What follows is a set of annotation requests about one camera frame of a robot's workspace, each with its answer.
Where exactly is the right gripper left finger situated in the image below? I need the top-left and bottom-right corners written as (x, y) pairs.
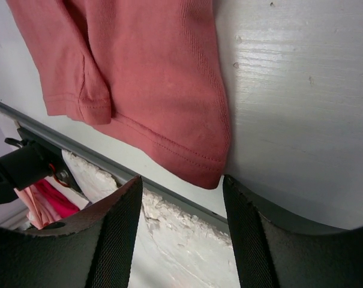
top-left (0, 176), bottom-right (143, 287)

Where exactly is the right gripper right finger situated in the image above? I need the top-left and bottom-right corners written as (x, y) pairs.
top-left (223, 175), bottom-right (363, 287)

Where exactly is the salmon pink t shirt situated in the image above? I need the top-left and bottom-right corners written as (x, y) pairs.
top-left (7, 1), bottom-right (231, 189)

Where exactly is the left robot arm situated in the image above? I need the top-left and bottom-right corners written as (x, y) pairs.
top-left (0, 138), bottom-right (53, 205)

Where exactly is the folded red shirt front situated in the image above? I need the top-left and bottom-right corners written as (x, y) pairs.
top-left (34, 179), bottom-right (80, 218)

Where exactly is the folded light pink shirt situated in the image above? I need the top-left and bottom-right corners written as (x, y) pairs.
top-left (14, 187), bottom-right (55, 230)

